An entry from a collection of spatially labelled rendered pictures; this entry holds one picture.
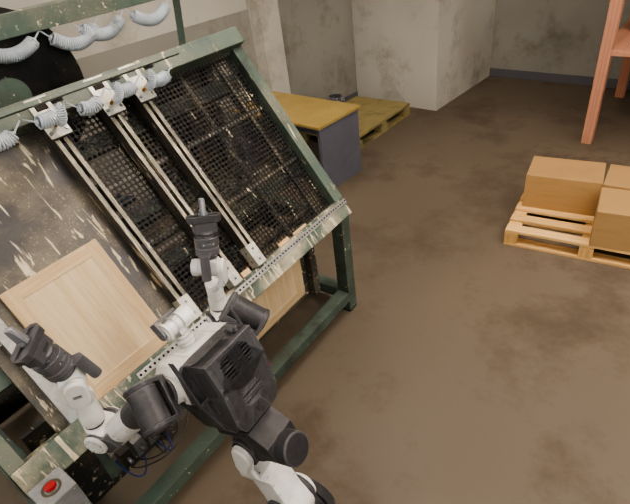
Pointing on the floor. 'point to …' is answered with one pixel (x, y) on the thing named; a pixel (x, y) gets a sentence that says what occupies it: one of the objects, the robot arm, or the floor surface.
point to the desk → (328, 131)
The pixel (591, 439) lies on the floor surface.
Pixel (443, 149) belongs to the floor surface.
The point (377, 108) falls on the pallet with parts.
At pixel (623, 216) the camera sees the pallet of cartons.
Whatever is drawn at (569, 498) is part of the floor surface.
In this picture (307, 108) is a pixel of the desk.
